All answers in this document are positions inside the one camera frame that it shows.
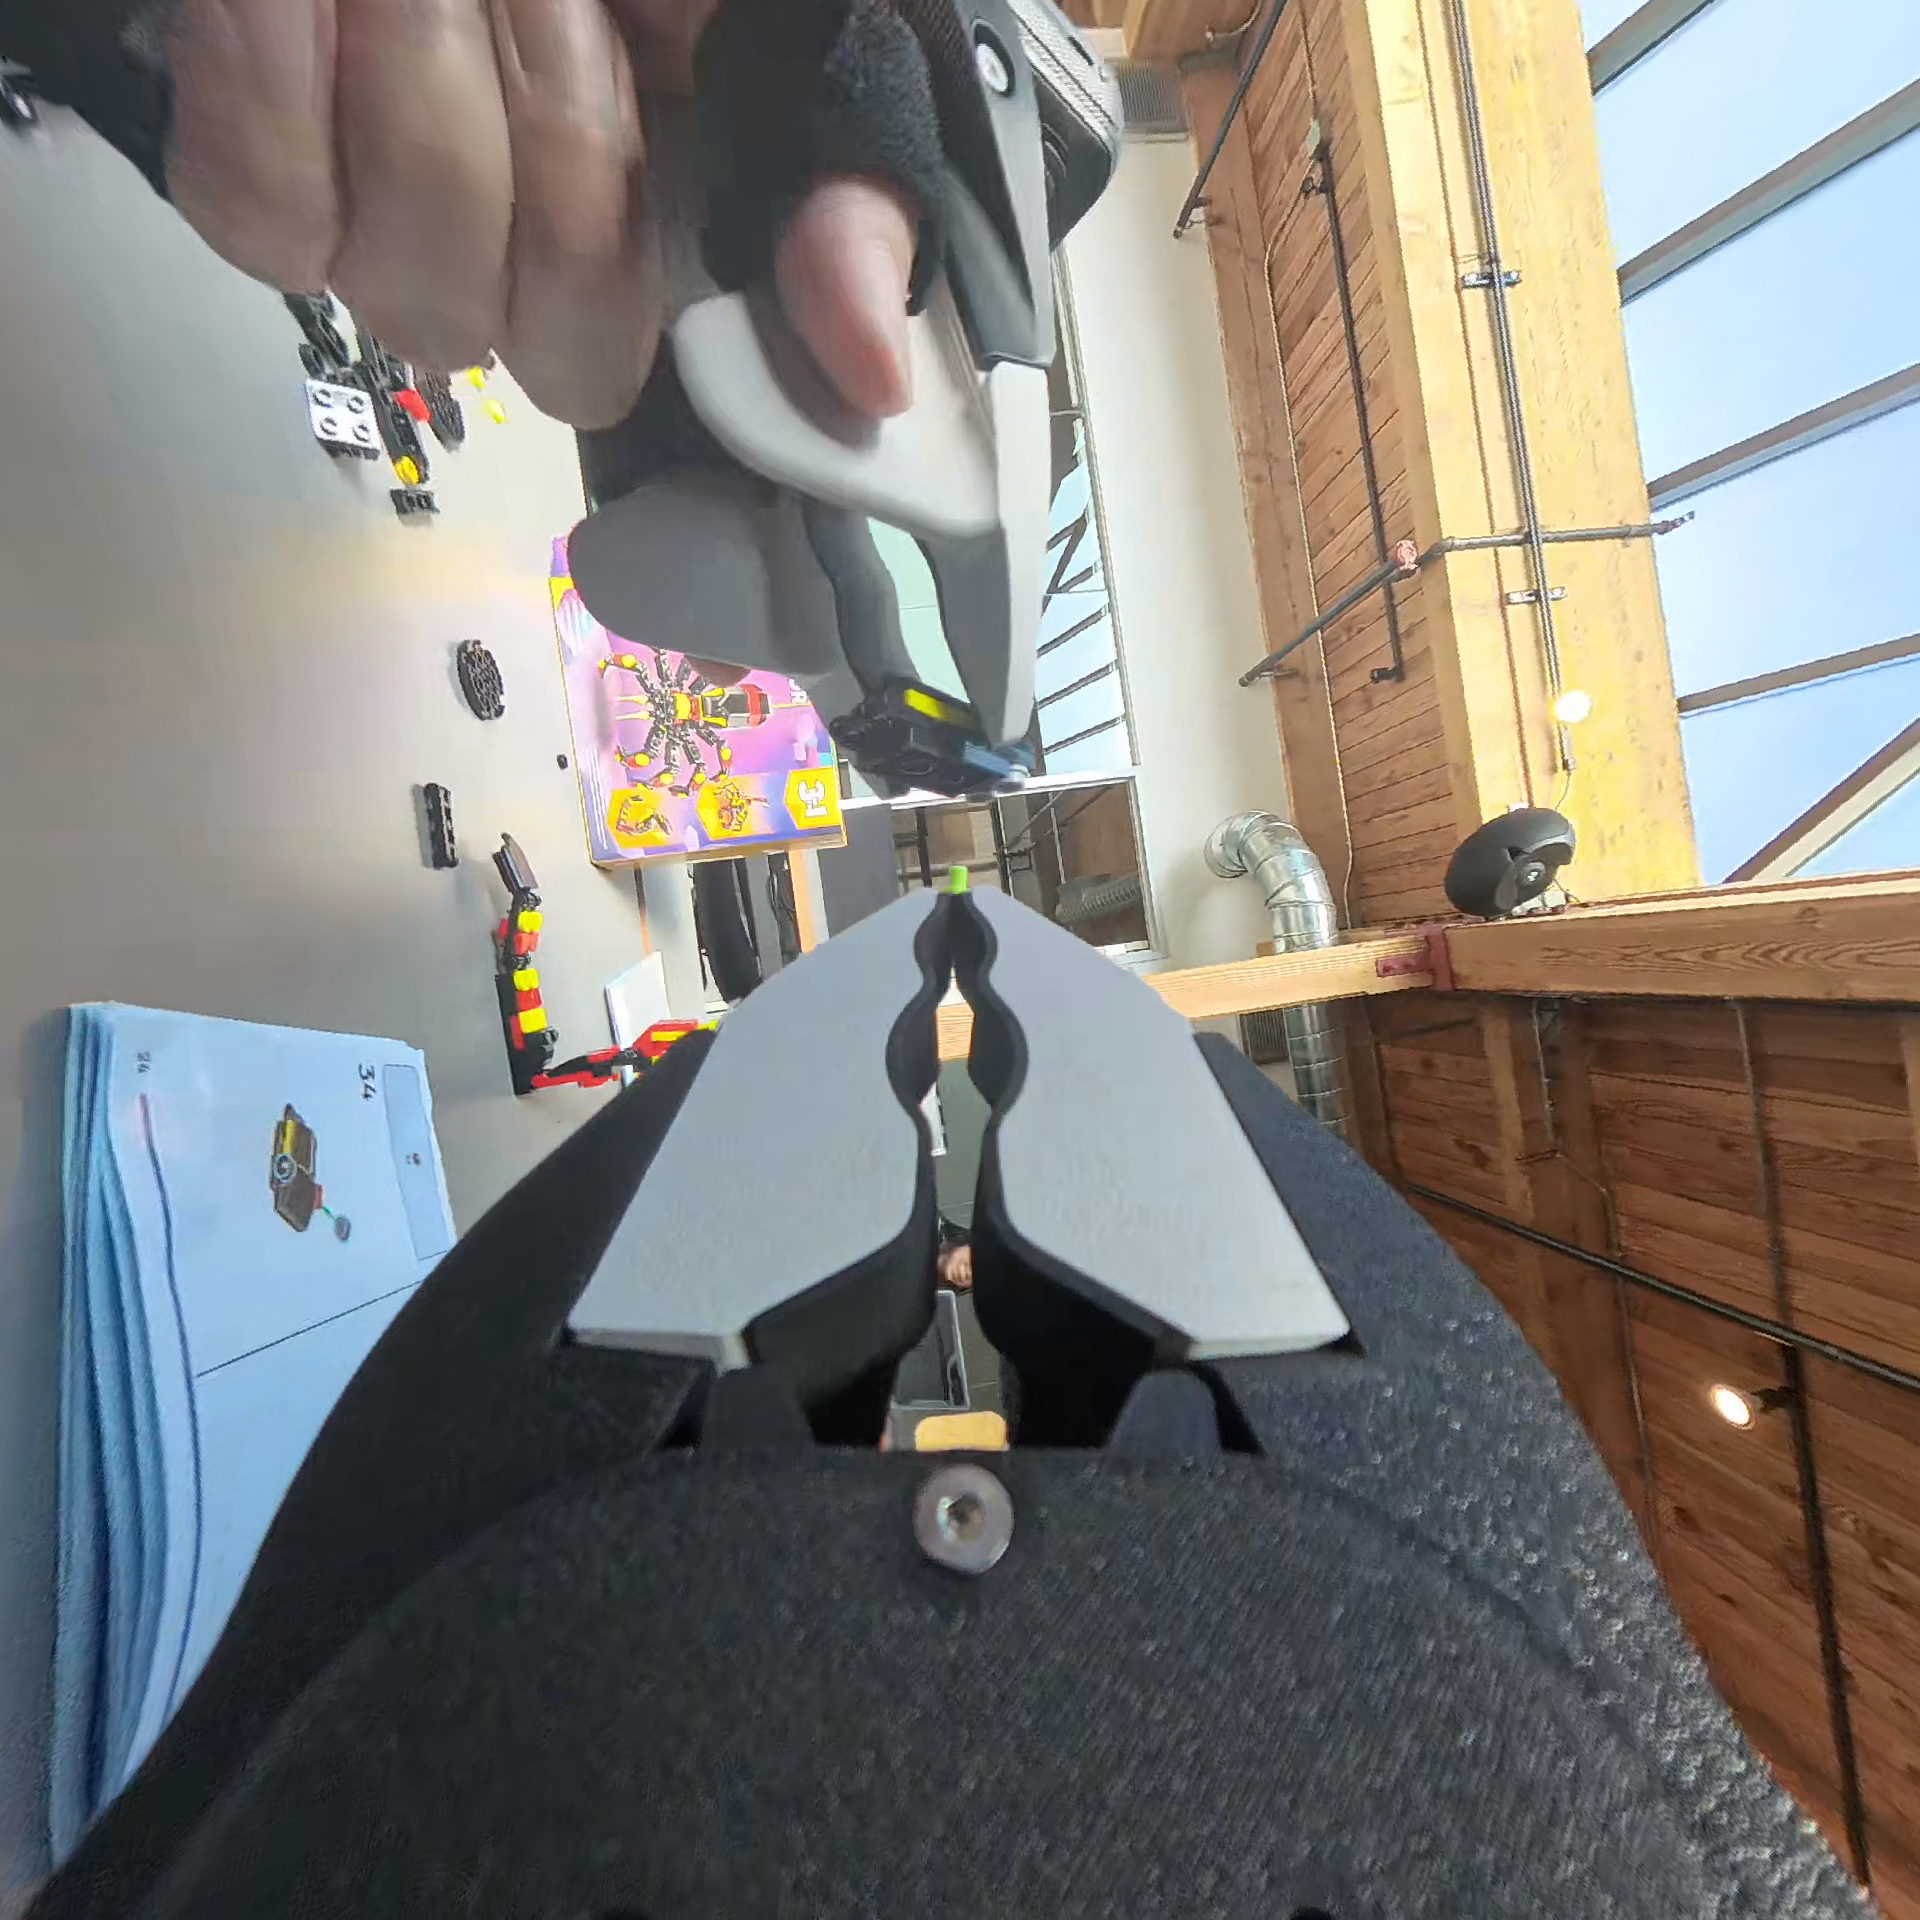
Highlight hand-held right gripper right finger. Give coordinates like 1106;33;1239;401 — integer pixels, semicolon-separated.
958;884;1356;1367

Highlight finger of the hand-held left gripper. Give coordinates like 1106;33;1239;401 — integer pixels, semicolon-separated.
670;292;1051;748
567;496;905;717

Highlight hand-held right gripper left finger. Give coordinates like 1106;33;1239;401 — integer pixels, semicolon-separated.
567;892;963;1375

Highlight small black brick assembly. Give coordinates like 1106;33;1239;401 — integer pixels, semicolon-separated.
831;680;1040;801

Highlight grey desk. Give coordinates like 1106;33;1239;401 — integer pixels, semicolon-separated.
0;59;895;1920

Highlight person's left hand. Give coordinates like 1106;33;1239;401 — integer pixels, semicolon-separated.
166;0;922;437

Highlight purple toy box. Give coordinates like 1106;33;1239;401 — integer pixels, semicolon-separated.
546;533;849;873

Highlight long red yellow brick assembly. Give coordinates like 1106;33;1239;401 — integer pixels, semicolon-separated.
489;832;711;1097

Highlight pile of loose bricks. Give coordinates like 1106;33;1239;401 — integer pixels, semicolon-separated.
282;289;507;521

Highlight black round speaker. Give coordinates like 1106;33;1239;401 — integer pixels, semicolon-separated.
1444;807;1580;921

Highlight blue instruction booklet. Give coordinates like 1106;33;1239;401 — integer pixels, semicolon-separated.
54;1001;459;1865

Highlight glass skylight window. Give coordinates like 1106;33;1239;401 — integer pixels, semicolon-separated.
1583;0;1920;887

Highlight silver metal duct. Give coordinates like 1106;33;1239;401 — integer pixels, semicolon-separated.
1204;809;1353;1143

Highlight black metal rail pipe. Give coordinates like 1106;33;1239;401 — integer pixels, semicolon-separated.
1239;515;1697;688

